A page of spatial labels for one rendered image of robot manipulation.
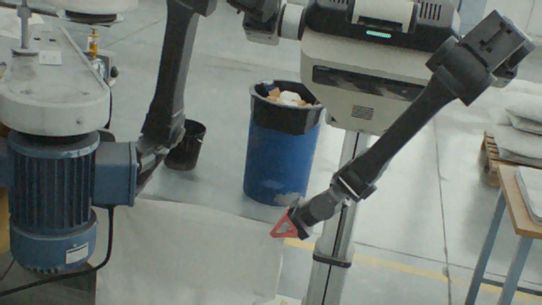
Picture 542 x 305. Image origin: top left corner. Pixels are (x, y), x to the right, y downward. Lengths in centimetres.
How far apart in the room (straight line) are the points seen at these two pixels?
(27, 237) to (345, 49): 91
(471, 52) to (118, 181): 65
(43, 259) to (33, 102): 29
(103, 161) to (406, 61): 85
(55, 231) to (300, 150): 264
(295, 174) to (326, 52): 216
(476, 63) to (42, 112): 72
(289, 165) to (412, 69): 214
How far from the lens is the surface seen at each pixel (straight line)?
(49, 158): 111
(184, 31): 124
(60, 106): 106
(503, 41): 118
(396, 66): 166
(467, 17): 898
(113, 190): 116
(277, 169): 373
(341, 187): 140
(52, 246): 119
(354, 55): 167
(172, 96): 135
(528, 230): 253
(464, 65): 116
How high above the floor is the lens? 179
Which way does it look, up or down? 23 degrees down
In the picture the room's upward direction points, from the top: 9 degrees clockwise
